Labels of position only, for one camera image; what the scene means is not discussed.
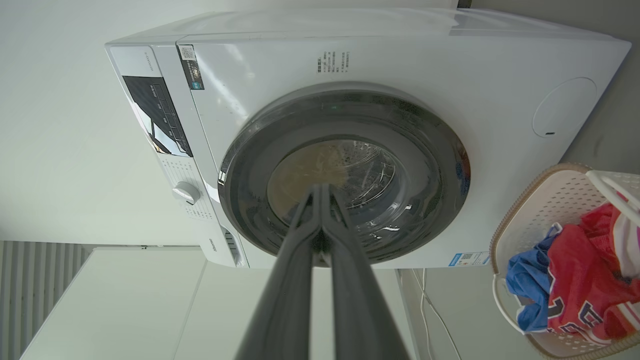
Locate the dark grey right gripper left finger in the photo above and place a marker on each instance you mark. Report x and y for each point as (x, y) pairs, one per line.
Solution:
(287, 280)

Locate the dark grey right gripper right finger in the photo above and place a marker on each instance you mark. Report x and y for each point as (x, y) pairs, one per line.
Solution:
(355, 290)

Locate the round dark washing machine door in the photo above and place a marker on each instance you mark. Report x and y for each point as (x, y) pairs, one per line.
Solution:
(425, 165)

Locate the white front-load washing machine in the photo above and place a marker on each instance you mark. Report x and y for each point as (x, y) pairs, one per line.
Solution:
(500, 165)

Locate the blue energy label sticker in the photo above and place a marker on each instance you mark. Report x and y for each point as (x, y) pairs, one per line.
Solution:
(467, 259)

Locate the silver washer control knob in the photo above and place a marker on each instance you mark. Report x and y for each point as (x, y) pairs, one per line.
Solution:
(187, 193)

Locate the blue garment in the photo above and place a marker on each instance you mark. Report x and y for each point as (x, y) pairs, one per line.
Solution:
(530, 280)

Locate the cream perforated laundry basket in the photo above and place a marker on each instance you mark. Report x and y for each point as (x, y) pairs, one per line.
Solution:
(540, 205)

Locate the black washer control display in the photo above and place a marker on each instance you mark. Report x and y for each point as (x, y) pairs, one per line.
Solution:
(155, 110)

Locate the red jersey garment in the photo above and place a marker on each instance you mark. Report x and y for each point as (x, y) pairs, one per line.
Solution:
(580, 270)

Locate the black promotional sticker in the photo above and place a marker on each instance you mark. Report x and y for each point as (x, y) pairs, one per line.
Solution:
(192, 70)

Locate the round white filter cover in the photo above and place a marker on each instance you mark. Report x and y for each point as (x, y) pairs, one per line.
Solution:
(565, 107)

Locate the grey ribbed wall panel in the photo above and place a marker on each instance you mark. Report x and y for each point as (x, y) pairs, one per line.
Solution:
(30, 285)

